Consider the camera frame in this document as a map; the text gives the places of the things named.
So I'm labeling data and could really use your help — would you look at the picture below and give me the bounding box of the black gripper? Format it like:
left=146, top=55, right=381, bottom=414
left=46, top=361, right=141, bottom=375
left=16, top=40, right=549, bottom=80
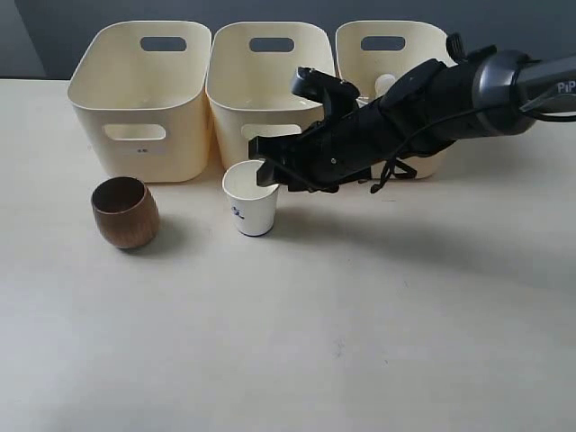
left=247, top=59, right=453, bottom=193

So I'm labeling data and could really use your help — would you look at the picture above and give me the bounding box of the white paper cup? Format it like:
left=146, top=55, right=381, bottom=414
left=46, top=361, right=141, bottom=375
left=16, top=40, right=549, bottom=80
left=221, top=160, right=279, bottom=237

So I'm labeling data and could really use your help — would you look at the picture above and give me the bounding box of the clear plastic bottle white cap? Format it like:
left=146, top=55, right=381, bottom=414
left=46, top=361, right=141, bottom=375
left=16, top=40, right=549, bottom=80
left=374, top=73, right=397, bottom=98

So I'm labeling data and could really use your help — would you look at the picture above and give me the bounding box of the brown wooden cup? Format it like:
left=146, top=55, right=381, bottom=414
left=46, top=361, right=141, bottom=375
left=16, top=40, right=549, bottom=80
left=91, top=176, right=160, bottom=249

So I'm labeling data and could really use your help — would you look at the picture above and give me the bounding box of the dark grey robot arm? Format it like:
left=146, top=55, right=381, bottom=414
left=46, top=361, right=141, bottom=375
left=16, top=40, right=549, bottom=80
left=248, top=34, right=575, bottom=193

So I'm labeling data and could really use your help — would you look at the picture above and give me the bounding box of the middle cream plastic bin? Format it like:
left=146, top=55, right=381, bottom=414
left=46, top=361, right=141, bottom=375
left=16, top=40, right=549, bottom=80
left=206, top=22, right=336, bottom=169

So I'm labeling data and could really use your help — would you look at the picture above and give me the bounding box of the cream plastic bin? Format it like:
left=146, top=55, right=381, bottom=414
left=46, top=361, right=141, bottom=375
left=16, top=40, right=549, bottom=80
left=206, top=22, right=336, bottom=169
left=334, top=21, right=451, bottom=181
left=67, top=21, right=212, bottom=183

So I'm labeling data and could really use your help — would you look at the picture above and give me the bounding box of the left cream plastic bin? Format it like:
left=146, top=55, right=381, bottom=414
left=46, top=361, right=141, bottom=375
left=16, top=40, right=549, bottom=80
left=67, top=21, right=212, bottom=183

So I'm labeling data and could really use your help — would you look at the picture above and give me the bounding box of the right cream plastic bin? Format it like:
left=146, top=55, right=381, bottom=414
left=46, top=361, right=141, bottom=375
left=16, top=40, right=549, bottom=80
left=334, top=21, right=451, bottom=181

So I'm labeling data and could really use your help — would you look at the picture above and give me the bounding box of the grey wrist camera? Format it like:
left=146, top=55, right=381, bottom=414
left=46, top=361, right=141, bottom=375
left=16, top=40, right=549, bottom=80
left=292, top=67, right=360, bottom=119

